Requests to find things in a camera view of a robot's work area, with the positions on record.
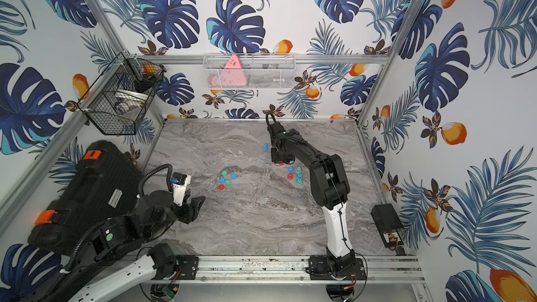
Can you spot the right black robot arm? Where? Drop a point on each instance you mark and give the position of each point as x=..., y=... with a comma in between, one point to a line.
x=329, y=187

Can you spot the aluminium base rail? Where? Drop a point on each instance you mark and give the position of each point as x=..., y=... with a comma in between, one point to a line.
x=246, y=269

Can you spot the black wire basket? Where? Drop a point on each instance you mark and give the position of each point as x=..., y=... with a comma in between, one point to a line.
x=126, y=89

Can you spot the clear mesh wall tray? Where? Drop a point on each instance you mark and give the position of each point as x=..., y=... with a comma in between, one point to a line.
x=263, y=70

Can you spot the black plastic tool case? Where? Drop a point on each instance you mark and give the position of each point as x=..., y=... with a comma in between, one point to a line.
x=104, y=186

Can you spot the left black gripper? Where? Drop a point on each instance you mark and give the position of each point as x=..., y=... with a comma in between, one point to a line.
x=191, y=209

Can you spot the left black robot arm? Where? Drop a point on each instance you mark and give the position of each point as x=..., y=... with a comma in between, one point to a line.
x=162, y=200

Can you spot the black power supply box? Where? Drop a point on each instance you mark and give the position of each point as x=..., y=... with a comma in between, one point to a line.
x=389, y=227

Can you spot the pink triangle card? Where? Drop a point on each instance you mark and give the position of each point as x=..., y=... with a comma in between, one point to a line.
x=232, y=75

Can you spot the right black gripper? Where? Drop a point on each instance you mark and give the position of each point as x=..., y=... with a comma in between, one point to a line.
x=275, y=159

